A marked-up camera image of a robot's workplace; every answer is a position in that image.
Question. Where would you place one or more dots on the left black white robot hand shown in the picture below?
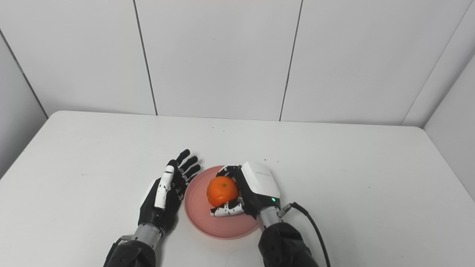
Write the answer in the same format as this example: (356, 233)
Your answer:
(156, 211)

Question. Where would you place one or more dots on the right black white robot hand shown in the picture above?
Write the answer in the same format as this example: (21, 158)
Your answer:
(258, 185)

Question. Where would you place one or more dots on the orange fruit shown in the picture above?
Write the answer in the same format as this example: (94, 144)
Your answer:
(222, 191)

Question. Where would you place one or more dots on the pink round plate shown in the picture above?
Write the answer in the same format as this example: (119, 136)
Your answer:
(226, 226)

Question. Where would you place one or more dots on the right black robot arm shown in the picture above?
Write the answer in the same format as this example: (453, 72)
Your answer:
(284, 241)

